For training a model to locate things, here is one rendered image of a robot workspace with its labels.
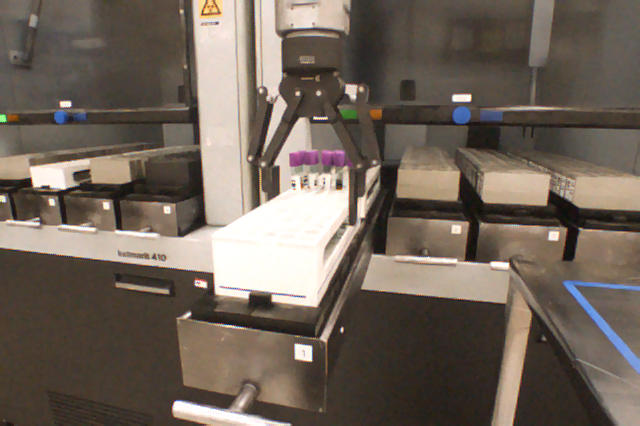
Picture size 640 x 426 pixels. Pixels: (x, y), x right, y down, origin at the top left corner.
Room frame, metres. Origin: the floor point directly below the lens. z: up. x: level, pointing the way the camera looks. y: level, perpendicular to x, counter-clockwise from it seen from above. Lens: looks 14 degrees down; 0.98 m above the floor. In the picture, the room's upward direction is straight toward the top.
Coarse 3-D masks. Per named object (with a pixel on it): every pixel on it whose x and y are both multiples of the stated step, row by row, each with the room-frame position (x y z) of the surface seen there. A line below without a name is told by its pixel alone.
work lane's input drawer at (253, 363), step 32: (384, 192) 0.88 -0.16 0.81; (352, 256) 0.46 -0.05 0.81; (352, 288) 0.40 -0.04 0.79; (192, 320) 0.30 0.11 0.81; (224, 320) 0.30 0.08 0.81; (256, 320) 0.29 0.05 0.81; (288, 320) 0.29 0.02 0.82; (320, 320) 0.30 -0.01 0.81; (192, 352) 0.30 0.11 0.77; (224, 352) 0.29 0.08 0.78; (256, 352) 0.29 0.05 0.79; (288, 352) 0.28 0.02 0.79; (320, 352) 0.27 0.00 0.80; (192, 384) 0.30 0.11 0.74; (224, 384) 0.30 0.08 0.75; (256, 384) 0.29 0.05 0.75; (288, 384) 0.28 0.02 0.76; (320, 384) 0.27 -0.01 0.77; (192, 416) 0.25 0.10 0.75; (224, 416) 0.25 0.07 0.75; (256, 416) 0.25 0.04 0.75
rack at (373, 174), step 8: (344, 168) 0.86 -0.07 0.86; (376, 168) 0.85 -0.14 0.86; (320, 176) 0.74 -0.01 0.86; (344, 176) 0.74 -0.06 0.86; (368, 176) 0.75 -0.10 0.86; (376, 176) 0.80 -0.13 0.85; (344, 184) 0.65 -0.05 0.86; (368, 184) 0.67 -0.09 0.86; (376, 184) 0.86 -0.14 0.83; (368, 192) 0.84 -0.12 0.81; (368, 200) 0.69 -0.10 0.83
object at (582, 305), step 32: (512, 256) 0.42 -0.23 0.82; (512, 288) 0.40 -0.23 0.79; (544, 288) 0.34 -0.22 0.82; (576, 288) 0.34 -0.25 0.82; (608, 288) 0.33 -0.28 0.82; (512, 320) 0.40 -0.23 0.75; (544, 320) 0.29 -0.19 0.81; (576, 320) 0.28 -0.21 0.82; (608, 320) 0.28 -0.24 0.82; (512, 352) 0.40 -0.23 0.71; (576, 352) 0.23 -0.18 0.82; (608, 352) 0.23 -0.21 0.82; (512, 384) 0.40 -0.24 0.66; (576, 384) 0.21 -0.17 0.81; (608, 384) 0.20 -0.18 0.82; (512, 416) 0.40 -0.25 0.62; (608, 416) 0.17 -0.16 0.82
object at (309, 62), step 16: (288, 48) 0.48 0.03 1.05; (304, 48) 0.46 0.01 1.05; (320, 48) 0.47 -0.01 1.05; (336, 48) 0.48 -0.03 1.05; (288, 64) 0.48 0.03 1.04; (304, 64) 0.47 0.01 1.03; (320, 64) 0.47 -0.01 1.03; (336, 64) 0.48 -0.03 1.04; (288, 80) 0.50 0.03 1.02; (304, 80) 0.49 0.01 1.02; (320, 80) 0.49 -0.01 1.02; (336, 80) 0.48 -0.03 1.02; (288, 96) 0.50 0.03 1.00; (304, 96) 0.49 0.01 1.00; (336, 96) 0.48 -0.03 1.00; (304, 112) 0.49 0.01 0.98; (320, 112) 0.49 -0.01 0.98
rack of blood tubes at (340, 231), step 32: (288, 192) 0.54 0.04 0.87; (320, 192) 0.55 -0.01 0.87; (256, 224) 0.38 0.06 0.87; (288, 224) 0.38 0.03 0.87; (320, 224) 0.38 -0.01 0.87; (224, 256) 0.33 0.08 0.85; (256, 256) 0.32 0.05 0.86; (288, 256) 0.32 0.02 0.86; (320, 256) 0.33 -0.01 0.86; (224, 288) 0.33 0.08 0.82; (256, 288) 0.33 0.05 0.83; (288, 288) 0.32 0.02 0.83
